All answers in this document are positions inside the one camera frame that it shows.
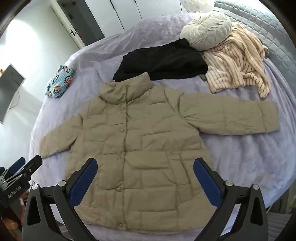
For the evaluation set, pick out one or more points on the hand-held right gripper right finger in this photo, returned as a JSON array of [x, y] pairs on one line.
[[207, 183]]

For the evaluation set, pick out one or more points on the beige puffer jacket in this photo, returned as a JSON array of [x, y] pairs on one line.
[[143, 150]]

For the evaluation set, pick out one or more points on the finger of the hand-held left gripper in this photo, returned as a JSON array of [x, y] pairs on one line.
[[19, 163], [32, 165]]

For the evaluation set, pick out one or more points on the blue monkey print cloth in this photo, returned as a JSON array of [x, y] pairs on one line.
[[59, 81]]

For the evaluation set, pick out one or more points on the black garment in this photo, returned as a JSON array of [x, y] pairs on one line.
[[161, 60]]

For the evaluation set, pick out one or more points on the white wardrobe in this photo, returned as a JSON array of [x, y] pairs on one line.
[[127, 14]]

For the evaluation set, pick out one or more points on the grey quilted headboard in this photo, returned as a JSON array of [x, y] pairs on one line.
[[266, 23]]

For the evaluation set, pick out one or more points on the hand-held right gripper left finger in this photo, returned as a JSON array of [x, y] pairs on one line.
[[84, 183]]

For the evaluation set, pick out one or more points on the white floral plush pillow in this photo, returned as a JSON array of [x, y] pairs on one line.
[[196, 4]]

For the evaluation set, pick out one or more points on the round cream pleated cushion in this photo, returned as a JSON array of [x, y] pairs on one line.
[[205, 30]]

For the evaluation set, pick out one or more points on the flat monitor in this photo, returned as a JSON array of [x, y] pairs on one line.
[[9, 92]]

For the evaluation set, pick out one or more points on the cream striped garment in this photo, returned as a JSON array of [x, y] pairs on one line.
[[233, 64]]

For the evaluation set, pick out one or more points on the lavender plush blanket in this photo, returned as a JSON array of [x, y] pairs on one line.
[[242, 157]]

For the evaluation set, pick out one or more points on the grey door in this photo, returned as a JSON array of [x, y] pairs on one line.
[[92, 20]]

